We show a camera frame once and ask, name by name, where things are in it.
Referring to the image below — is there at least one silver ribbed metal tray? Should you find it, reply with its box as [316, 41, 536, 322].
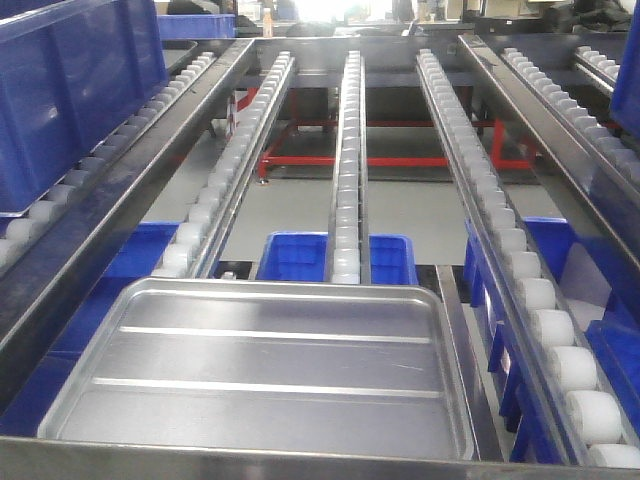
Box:
[37, 278, 475, 460]

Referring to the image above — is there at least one small blue bin lower centre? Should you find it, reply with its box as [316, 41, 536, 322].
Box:
[256, 231, 419, 285]

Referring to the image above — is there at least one centre white roller track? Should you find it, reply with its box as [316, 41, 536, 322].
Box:
[324, 50, 372, 285]

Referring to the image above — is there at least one centre-left white roller track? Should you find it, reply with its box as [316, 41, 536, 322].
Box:
[151, 51, 295, 278]

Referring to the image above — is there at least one blue bin lower left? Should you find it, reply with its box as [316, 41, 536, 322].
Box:
[1, 222, 178, 437]

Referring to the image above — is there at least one blue crate far background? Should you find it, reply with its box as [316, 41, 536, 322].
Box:
[157, 14, 236, 40]

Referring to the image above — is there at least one blue bin lower right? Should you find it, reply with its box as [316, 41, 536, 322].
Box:
[463, 217, 639, 464]

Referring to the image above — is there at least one large blue bin upper left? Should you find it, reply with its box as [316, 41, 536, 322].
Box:
[1, 1, 167, 216]

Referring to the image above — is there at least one left white roller track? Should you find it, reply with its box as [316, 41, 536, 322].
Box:
[1, 51, 216, 272]

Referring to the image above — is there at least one far right white roller track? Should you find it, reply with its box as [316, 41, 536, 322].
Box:
[502, 47, 639, 191]

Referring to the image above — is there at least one centre-right white roller track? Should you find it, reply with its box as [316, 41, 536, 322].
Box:
[416, 48, 639, 469]

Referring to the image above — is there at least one blue bin right edge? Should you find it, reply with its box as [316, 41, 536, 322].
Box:
[610, 30, 639, 140]

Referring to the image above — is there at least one red floor frame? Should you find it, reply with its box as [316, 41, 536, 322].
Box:
[258, 88, 536, 183]

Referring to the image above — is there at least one right steel divider rail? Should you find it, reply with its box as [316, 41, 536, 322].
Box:
[458, 35, 639, 263]

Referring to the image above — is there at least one steel divider rail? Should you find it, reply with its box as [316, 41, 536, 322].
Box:
[458, 35, 639, 263]
[1, 39, 256, 407]

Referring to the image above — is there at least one left steel divider rail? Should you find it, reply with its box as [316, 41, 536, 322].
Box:
[1, 39, 256, 407]

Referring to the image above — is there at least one steel front shelf rail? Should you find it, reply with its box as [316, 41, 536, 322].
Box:
[1, 437, 639, 479]

